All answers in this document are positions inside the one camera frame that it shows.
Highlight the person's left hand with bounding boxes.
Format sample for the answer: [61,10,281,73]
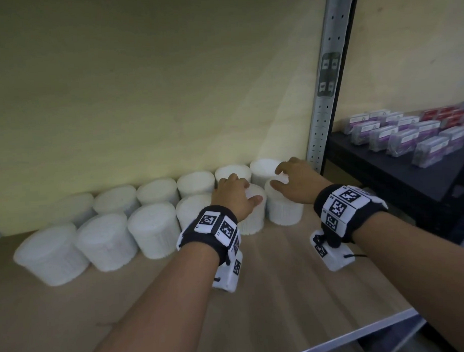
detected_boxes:
[210,172,264,224]

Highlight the person's right hand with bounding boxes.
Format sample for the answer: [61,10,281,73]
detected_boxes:
[268,155,334,207]

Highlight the white tub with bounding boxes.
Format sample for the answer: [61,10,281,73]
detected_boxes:
[232,183,268,236]
[264,177,306,226]

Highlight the group of white cotton-swab tubs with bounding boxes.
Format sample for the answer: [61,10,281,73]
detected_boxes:
[10,158,288,288]

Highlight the grey metal shelf wooden boards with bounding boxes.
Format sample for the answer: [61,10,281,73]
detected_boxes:
[0,0,429,352]

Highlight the person's left forearm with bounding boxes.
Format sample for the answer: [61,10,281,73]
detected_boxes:
[77,244,223,352]

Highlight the person's right forearm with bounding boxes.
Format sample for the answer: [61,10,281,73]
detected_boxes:
[351,203,464,352]

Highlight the black left wristband with markers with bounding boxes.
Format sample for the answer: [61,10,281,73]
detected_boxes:
[175,205,240,268]

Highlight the black wristband with markers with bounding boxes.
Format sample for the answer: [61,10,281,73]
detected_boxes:
[312,182,390,250]
[175,205,240,268]

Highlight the black right wristband with markers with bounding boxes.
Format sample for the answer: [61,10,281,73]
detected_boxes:
[312,182,390,250]

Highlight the pile of small plastic packets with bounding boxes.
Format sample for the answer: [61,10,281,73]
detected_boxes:
[342,101,464,171]

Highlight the black marker tag plate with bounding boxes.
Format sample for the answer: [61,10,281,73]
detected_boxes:
[315,51,343,99]

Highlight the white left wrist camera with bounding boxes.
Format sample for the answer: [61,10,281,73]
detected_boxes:
[211,249,245,294]

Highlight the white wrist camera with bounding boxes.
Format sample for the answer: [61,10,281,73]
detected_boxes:
[211,249,245,294]
[309,230,356,273]

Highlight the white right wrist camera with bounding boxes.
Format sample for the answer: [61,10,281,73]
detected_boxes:
[309,230,356,273]

